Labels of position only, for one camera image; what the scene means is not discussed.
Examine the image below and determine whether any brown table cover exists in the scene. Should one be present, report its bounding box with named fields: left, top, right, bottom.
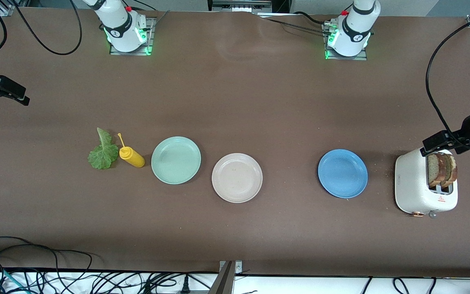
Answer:
left=0, top=6, right=470, bottom=279

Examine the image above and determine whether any brown bread slice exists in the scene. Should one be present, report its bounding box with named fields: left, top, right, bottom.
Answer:
left=445, top=154, right=459, bottom=188
left=427, top=152, right=449, bottom=187

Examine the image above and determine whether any yellow mustard squeeze bottle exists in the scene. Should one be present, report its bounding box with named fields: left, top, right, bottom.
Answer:
left=117, top=133, right=146, bottom=168

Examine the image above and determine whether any black right arm loop cable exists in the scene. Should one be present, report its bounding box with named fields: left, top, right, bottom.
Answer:
left=13, top=0, right=82, bottom=56

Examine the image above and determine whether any mint green plate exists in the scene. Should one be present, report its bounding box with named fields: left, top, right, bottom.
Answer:
left=151, top=136, right=202, bottom=185

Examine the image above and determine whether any beige plate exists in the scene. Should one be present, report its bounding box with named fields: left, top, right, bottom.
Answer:
left=211, top=153, right=263, bottom=203

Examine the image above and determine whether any aluminium profile post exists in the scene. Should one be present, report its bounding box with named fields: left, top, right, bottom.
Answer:
left=215, top=261, right=244, bottom=294

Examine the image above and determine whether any black sleeved base cable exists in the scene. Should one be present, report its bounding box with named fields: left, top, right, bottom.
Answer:
left=255, top=11, right=333, bottom=36

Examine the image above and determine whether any green lettuce leaf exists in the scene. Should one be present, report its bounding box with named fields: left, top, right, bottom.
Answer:
left=87, top=127, right=119, bottom=170

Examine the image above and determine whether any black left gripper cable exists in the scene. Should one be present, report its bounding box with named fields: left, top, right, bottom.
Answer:
left=425, top=12, right=470, bottom=141

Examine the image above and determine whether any blue plate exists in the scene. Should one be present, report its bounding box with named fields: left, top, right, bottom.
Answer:
left=317, top=149, right=369, bottom=199

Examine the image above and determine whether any white toaster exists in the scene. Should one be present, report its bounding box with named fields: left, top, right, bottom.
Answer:
left=394, top=146, right=459, bottom=218

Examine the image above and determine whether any teal cable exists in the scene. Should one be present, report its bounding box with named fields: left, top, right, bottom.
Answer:
left=0, top=265, right=27, bottom=294

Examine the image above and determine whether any black device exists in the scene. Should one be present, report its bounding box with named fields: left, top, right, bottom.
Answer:
left=208, top=0, right=273, bottom=13

